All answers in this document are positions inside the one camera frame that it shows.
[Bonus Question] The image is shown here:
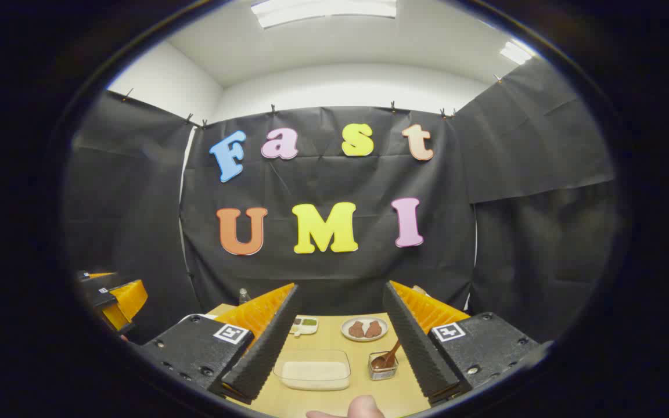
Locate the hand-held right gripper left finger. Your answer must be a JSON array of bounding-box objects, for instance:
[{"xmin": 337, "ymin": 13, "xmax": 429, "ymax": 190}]
[{"xmin": 142, "ymin": 283, "xmax": 302, "ymax": 406}]

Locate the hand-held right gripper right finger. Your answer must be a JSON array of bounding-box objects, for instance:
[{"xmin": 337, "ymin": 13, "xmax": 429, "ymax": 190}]
[{"xmin": 382, "ymin": 281, "xmax": 544, "ymax": 407}]

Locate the brown wooden spoon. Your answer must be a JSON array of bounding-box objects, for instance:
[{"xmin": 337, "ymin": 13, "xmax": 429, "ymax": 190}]
[{"xmin": 371, "ymin": 340, "xmax": 402, "ymax": 370}]

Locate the clear plastic rice container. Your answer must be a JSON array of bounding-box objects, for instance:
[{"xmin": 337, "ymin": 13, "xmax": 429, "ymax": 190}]
[{"xmin": 273, "ymin": 349, "xmax": 351, "ymax": 391}]

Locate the white divided seasoning tray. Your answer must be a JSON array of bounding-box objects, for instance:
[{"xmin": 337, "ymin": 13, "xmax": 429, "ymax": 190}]
[{"xmin": 289, "ymin": 316, "xmax": 319, "ymax": 337}]

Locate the white round plate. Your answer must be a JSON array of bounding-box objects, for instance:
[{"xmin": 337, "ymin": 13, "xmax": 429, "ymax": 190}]
[{"xmin": 341, "ymin": 316, "xmax": 389, "ymax": 343}]

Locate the black backdrop cloth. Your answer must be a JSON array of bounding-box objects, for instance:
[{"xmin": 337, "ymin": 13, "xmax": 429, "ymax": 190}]
[{"xmin": 63, "ymin": 55, "xmax": 620, "ymax": 343}]

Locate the small ceiling light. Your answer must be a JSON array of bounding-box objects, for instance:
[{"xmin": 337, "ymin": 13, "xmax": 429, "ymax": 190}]
[{"xmin": 500, "ymin": 39, "xmax": 535, "ymax": 66}]

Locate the long ceiling light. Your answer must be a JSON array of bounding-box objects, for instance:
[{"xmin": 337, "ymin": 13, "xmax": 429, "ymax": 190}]
[{"xmin": 251, "ymin": 0, "xmax": 397, "ymax": 28}]

